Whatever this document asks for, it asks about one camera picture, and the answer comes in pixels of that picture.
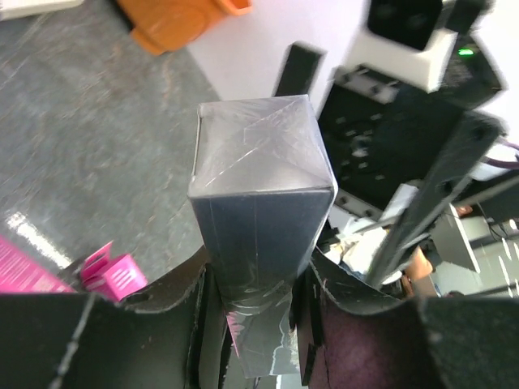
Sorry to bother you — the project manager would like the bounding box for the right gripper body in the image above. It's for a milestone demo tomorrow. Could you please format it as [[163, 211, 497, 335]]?
[[318, 66, 464, 219]]

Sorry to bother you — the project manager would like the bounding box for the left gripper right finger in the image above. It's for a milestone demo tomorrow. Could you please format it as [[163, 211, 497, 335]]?
[[290, 251, 518, 388]]

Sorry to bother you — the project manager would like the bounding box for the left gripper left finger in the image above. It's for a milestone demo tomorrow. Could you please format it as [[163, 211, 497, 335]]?
[[1, 248, 227, 388]]

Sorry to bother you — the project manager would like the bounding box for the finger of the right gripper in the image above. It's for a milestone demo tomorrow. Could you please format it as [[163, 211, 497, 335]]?
[[368, 111, 504, 288], [273, 42, 326, 96]]

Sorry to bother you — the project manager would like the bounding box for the pink box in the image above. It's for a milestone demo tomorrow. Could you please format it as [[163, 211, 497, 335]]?
[[0, 237, 75, 293], [79, 242, 148, 301]]

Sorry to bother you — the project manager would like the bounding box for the clear Protefix box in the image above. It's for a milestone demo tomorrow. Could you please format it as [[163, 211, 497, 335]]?
[[187, 95, 337, 378]]

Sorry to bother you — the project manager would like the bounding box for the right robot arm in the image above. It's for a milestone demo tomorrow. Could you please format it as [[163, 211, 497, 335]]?
[[318, 35, 503, 287]]

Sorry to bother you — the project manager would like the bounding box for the white two-tier shelf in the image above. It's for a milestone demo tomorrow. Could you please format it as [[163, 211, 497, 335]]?
[[0, 0, 84, 21]]

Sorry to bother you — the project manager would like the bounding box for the orange plastic basket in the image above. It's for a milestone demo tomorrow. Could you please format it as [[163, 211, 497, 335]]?
[[117, 0, 252, 55]]

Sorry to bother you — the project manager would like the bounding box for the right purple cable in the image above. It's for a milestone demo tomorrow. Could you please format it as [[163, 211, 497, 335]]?
[[488, 137, 519, 171]]

